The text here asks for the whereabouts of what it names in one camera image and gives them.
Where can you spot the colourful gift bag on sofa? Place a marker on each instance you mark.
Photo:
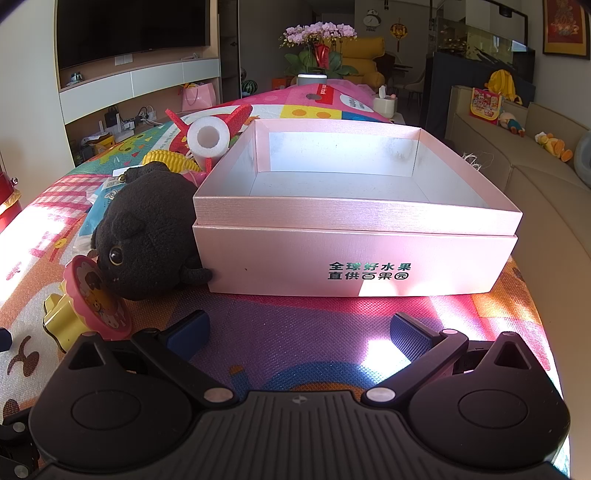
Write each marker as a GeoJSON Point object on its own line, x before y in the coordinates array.
{"type": "Point", "coordinates": [486, 105]}

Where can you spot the glass fish tank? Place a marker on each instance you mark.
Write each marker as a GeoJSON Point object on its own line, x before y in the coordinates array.
{"type": "Point", "coordinates": [493, 32]}

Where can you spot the yellow backpack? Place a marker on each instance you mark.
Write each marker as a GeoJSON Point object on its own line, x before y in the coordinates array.
{"type": "Point", "coordinates": [501, 83]}

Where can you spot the beige sofa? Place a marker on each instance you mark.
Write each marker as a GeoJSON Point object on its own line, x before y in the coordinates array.
{"type": "Point", "coordinates": [553, 248]}

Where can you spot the colourful cartoon play mat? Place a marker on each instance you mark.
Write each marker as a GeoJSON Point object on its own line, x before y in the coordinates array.
{"type": "Point", "coordinates": [307, 309]}

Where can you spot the red framed wall picture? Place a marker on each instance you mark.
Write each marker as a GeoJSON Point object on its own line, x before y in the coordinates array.
{"type": "Point", "coordinates": [566, 29]}

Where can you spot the pink gift bag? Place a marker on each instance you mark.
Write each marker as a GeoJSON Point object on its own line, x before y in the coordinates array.
{"type": "Point", "coordinates": [197, 96]}

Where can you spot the black flat screen television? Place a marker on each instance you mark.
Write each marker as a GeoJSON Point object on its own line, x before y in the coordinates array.
{"type": "Point", "coordinates": [90, 30]}

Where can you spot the small doll plush on sofa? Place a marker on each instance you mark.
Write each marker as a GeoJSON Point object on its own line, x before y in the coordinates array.
{"type": "Point", "coordinates": [509, 122]}

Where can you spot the blue and white tissue pack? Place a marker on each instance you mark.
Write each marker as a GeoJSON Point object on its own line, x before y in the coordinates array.
{"type": "Point", "coordinates": [101, 199]}

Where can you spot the white tv cabinet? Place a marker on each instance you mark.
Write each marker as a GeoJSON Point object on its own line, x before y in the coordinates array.
{"type": "Point", "coordinates": [130, 82]}

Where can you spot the yellow duck plush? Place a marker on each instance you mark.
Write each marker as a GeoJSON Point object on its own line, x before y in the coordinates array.
{"type": "Point", "coordinates": [555, 146]}

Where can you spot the white tissue holder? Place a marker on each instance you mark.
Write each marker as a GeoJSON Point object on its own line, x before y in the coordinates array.
{"type": "Point", "coordinates": [385, 104]}

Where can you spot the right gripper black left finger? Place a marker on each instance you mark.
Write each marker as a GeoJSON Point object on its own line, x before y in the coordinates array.
{"type": "Point", "coordinates": [171, 350]}

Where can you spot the yellow stuffed bear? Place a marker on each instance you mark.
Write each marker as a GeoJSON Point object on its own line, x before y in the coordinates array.
{"type": "Point", "coordinates": [361, 54]}

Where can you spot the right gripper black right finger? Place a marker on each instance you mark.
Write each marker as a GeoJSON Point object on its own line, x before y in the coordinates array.
{"type": "Point", "coordinates": [431, 353]}

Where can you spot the yellow plastic corn toy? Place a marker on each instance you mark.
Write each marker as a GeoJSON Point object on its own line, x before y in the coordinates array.
{"type": "Point", "coordinates": [175, 162]}

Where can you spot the white wall clock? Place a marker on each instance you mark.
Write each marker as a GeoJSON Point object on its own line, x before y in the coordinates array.
{"type": "Point", "coordinates": [372, 20]}

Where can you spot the pink and yellow toy clock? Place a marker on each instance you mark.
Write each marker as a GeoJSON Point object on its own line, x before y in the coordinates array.
{"type": "Point", "coordinates": [85, 304]}

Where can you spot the pink orchid flower pot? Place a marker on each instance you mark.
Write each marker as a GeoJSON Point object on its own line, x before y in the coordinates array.
{"type": "Point", "coordinates": [320, 49]}

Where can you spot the black plush cat toy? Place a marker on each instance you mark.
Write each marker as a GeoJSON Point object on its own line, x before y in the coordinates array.
{"type": "Point", "coordinates": [144, 243]}

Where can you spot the pink cardboard gift box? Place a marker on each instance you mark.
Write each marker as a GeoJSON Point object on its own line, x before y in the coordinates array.
{"type": "Point", "coordinates": [335, 208]}

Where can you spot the red and white foam rocket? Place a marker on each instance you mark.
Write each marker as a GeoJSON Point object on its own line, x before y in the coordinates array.
{"type": "Point", "coordinates": [208, 137]}

